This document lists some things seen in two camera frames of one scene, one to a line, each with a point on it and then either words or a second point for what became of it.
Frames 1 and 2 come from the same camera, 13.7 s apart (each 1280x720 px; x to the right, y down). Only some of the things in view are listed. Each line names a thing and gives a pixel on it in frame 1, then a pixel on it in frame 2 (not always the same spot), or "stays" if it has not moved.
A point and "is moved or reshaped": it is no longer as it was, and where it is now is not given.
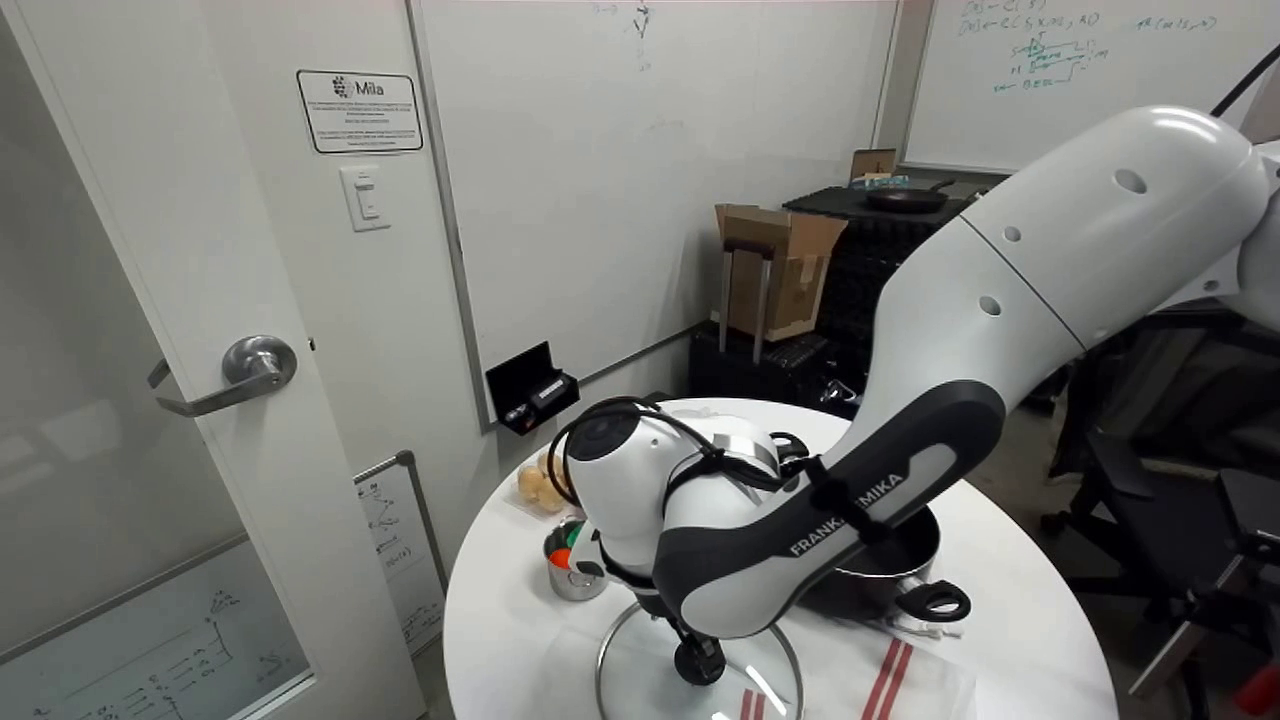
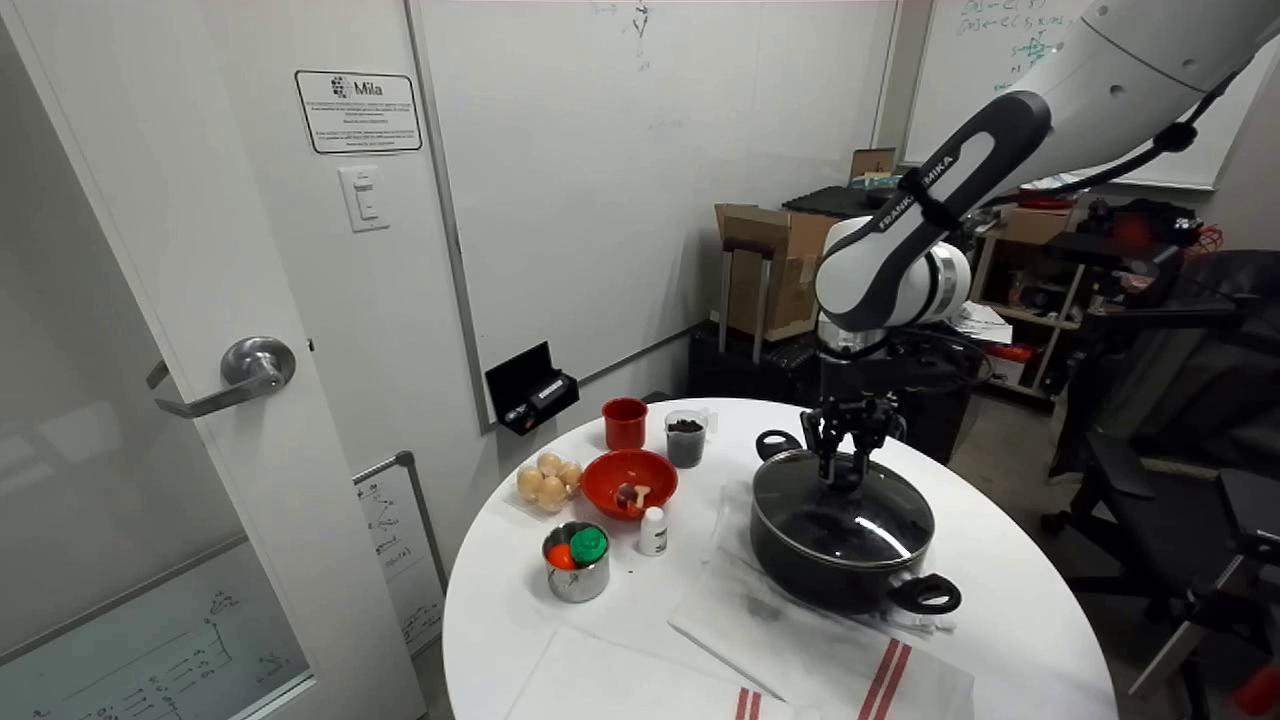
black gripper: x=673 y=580 to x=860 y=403
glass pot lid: x=643 y=683 is moved or reshaped
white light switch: x=366 y=197 stays
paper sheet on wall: x=404 y=552 stays
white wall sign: x=363 y=109 stays
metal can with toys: x=575 y=561 stays
